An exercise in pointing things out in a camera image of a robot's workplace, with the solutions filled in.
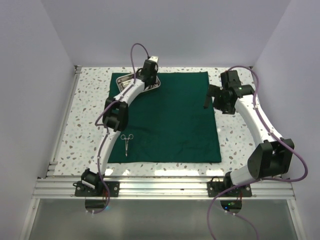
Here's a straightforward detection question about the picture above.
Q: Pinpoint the stainless steel instrument tray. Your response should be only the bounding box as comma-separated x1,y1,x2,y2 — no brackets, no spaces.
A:
115,73,161,92

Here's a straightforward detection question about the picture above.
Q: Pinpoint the dark green surgical cloth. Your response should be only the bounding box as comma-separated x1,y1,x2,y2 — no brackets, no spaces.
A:
108,72,222,164

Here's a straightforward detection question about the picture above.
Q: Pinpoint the small steel hemostat clamp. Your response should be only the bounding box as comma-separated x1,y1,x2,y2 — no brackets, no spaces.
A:
120,134,134,157

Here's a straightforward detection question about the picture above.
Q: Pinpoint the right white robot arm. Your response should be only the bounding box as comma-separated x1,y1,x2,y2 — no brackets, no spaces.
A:
203,70,295,197

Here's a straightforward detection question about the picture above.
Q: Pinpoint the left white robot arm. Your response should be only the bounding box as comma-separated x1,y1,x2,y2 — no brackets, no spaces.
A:
80,56,159,197

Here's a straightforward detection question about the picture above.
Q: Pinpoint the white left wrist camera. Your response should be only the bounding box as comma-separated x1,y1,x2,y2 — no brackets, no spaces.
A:
149,56,159,64

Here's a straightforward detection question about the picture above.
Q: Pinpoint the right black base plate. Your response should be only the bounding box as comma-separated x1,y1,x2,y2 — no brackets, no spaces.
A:
206,176,253,198

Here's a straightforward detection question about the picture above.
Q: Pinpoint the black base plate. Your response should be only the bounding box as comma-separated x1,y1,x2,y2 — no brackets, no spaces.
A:
206,176,253,198
72,181,120,198

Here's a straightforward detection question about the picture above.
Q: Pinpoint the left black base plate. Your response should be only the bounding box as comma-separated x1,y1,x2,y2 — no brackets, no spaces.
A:
72,181,120,198

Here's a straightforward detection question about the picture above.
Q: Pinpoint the aluminium rail frame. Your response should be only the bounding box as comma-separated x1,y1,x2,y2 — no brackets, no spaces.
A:
20,66,306,240

